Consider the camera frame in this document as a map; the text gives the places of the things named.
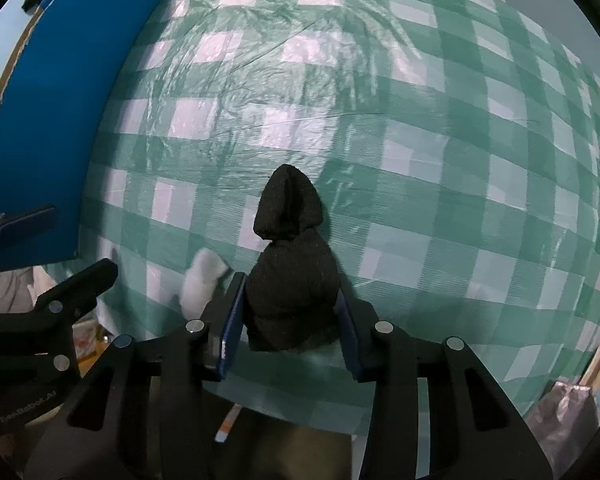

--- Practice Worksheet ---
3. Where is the black sock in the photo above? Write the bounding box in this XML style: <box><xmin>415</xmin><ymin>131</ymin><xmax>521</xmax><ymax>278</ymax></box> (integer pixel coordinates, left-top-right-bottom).
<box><xmin>245</xmin><ymin>164</ymin><xmax>341</xmax><ymax>352</ymax></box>

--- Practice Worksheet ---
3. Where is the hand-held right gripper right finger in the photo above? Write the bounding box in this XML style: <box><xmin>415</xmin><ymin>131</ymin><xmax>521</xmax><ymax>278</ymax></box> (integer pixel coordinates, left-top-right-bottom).
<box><xmin>336</xmin><ymin>292</ymin><xmax>552</xmax><ymax>480</ymax></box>

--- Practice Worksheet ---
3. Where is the white fluffy sock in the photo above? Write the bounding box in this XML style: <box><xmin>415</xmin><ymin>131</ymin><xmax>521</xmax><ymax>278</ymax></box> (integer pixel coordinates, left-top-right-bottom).
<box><xmin>179</xmin><ymin>249</ymin><xmax>229</xmax><ymax>321</ymax></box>

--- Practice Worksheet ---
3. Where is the blue-sided cardboard box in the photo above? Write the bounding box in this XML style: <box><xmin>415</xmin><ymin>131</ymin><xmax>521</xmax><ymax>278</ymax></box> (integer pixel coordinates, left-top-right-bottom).
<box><xmin>0</xmin><ymin>0</ymin><xmax>171</xmax><ymax>273</ymax></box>

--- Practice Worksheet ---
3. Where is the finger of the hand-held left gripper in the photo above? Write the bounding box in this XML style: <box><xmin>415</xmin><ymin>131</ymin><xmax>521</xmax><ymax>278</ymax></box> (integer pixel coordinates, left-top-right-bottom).
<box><xmin>32</xmin><ymin>259</ymin><xmax>119</xmax><ymax>331</ymax></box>
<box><xmin>0</xmin><ymin>204</ymin><xmax>57</xmax><ymax>263</ymax></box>

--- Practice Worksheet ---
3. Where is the green checked tablecloth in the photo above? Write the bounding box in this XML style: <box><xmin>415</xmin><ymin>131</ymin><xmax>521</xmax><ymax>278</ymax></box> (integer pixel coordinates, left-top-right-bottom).
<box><xmin>77</xmin><ymin>0</ymin><xmax>600</xmax><ymax>433</ymax></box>

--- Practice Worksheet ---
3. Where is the wooden frame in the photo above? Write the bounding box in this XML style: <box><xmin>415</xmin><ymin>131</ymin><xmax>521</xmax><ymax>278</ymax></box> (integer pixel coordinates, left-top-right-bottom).
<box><xmin>577</xmin><ymin>342</ymin><xmax>600</xmax><ymax>388</ymax></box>

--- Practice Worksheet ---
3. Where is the silver grey bag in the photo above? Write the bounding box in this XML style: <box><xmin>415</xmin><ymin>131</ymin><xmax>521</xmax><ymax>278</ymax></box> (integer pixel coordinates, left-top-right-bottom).
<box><xmin>527</xmin><ymin>380</ymin><xmax>600</xmax><ymax>443</ymax></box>

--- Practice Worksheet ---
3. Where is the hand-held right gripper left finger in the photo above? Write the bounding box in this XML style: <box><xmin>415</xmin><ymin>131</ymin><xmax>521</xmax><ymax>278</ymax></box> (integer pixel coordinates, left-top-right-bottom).
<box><xmin>25</xmin><ymin>271</ymin><xmax>247</xmax><ymax>480</ymax></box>

